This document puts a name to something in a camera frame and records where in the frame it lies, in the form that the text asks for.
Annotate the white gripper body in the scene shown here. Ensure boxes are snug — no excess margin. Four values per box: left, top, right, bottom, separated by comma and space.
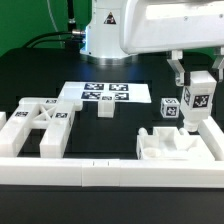
120, 0, 224, 54

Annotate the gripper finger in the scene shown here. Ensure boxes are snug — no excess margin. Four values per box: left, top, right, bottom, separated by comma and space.
212, 46, 224, 82
167, 50, 190, 86

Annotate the white chair seat part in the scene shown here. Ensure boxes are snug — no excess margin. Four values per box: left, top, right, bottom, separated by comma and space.
136, 127, 215, 161

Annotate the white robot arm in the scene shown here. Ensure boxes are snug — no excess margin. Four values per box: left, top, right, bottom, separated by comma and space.
80, 0, 224, 86

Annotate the white tagged cube left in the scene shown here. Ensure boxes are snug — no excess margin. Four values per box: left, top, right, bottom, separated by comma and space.
160, 98, 180, 118

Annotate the white right fence bar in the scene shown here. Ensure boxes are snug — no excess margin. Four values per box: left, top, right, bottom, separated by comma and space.
198, 116, 224, 161

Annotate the white fence bar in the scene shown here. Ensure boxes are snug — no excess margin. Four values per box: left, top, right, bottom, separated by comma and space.
0, 158, 224, 188
198, 116, 224, 161
0, 112, 6, 130

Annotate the black vertical pole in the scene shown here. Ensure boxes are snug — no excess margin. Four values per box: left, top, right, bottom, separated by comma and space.
65, 0, 76, 50

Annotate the white left fence bar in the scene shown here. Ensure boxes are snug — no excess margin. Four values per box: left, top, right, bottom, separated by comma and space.
0, 112, 6, 130

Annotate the white front fence bar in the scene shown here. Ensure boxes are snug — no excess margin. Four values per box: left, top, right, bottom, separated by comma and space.
0, 158, 224, 188

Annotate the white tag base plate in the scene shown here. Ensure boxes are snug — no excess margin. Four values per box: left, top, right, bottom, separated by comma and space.
58, 82, 151, 103

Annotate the black cable with connector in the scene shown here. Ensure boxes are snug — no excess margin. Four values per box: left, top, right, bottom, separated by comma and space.
21, 29, 87, 49

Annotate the white chair back frame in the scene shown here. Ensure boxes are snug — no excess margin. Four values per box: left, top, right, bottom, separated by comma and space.
0, 98, 83, 158

